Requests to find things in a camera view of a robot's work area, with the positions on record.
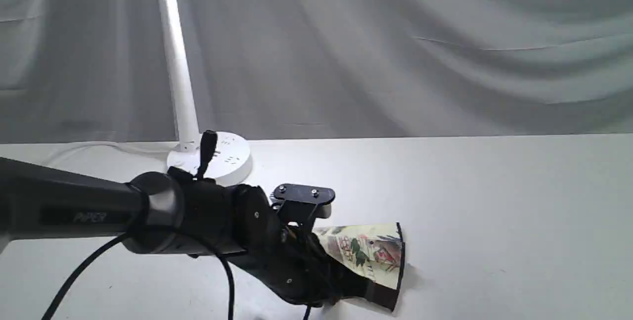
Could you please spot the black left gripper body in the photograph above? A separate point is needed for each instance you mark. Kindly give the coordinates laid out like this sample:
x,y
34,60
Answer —
x,y
287,259

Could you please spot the painted paper folding fan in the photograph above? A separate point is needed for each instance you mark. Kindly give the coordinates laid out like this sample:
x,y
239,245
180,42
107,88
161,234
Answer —
x,y
371,260

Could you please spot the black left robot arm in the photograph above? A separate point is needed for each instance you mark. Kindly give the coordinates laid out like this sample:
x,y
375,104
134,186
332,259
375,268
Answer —
x,y
167,214

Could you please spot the white desk lamp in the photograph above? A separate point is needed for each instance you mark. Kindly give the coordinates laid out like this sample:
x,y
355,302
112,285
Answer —
x,y
232,161

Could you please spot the grey backdrop curtain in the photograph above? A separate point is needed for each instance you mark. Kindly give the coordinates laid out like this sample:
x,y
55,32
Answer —
x,y
301,69

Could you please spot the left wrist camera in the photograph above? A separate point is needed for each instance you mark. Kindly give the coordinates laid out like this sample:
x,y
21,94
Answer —
x,y
302,204

